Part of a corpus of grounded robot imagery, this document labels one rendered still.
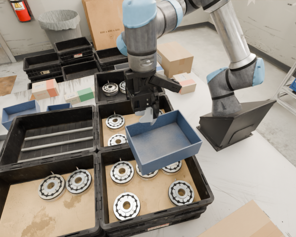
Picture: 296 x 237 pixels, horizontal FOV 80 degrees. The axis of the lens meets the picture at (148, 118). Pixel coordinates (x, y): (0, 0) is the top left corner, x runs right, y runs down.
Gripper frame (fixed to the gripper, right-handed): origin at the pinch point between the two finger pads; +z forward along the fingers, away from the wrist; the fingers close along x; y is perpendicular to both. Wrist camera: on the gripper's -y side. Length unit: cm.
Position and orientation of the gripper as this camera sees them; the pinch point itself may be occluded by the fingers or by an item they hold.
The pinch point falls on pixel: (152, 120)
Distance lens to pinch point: 61.2
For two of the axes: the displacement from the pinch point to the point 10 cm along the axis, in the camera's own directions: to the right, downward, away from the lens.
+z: 0.5, 7.5, 6.6
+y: -9.3, 2.8, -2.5
